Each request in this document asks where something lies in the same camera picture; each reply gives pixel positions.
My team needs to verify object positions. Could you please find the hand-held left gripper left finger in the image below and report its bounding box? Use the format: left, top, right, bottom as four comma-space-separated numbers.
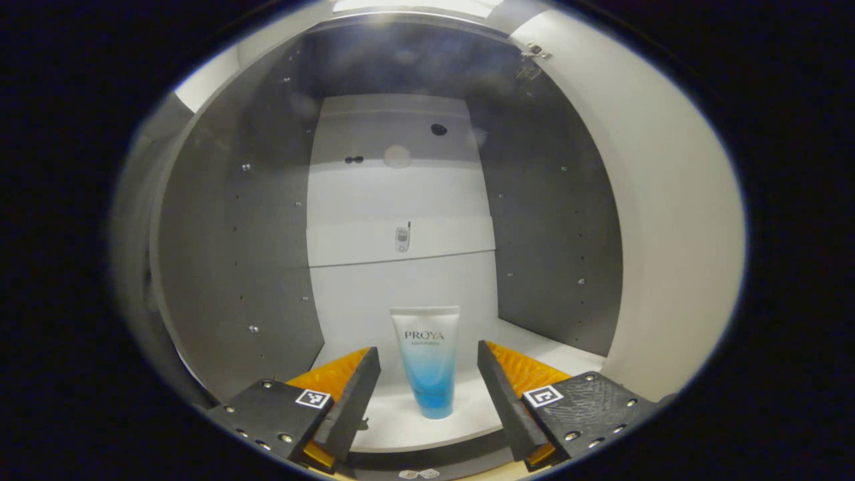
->
207, 346, 381, 475

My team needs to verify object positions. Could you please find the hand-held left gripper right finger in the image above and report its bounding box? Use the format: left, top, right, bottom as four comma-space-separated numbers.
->
477, 341, 659, 472

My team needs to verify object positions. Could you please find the white and blue bottle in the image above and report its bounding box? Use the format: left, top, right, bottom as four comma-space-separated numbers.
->
389, 306, 462, 420

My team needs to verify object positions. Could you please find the dark grey cabinet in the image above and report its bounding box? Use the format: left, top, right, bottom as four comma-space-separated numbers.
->
110, 13, 625, 478

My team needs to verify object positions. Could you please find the metal door hinge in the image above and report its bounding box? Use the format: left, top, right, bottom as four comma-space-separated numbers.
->
520, 42, 553, 82

